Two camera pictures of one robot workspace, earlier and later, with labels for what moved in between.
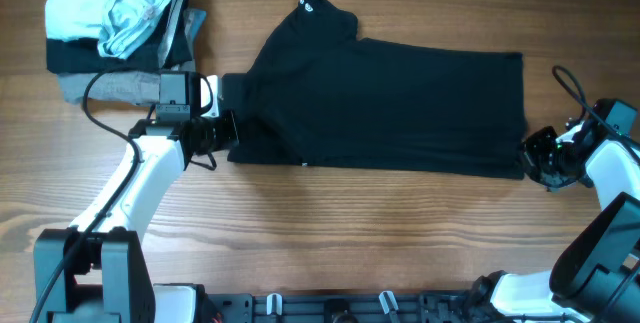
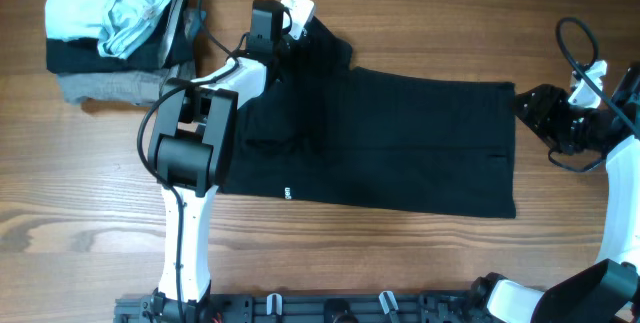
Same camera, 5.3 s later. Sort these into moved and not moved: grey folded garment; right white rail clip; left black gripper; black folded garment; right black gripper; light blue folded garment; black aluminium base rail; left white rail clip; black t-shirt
Moved: right black gripper; black t-shirt; left black gripper
Not moved: right white rail clip; light blue folded garment; black aluminium base rail; black folded garment; left white rail clip; grey folded garment
